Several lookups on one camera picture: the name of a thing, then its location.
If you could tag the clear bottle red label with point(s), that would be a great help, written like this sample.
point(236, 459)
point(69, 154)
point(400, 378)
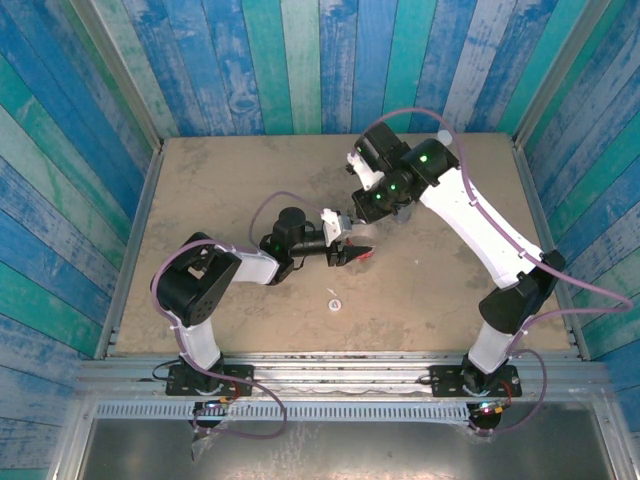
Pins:
point(369, 237)

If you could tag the plain white bottle cap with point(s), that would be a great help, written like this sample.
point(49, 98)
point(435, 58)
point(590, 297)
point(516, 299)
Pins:
point(444, 137)

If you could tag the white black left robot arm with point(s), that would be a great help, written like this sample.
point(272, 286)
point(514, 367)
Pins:
point(200, 340)

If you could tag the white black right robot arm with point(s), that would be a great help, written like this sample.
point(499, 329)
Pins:
point(480, 225)

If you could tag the white cap red-blue print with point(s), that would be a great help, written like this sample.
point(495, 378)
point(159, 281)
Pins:
point(334, 304)

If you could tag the small circuit board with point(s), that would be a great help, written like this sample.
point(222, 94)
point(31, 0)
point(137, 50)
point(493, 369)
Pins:
point(215, 402)
point(489, 409)

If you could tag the steel sheet panel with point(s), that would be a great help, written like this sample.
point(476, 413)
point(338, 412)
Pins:
point(350, 450)

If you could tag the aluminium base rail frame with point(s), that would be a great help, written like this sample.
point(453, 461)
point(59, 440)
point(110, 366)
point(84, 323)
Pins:
point(340, 372)

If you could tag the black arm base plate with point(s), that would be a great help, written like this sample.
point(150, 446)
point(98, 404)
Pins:
point(445, 382)
point(240, 380)

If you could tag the aluminium side rail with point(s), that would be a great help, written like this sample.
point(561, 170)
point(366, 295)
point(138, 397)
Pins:
point(130, 250)
point(539, 210)

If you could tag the aluminium corner post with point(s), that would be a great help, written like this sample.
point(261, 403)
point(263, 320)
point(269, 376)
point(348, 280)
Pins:
point(121, 75)
point(555, 75)

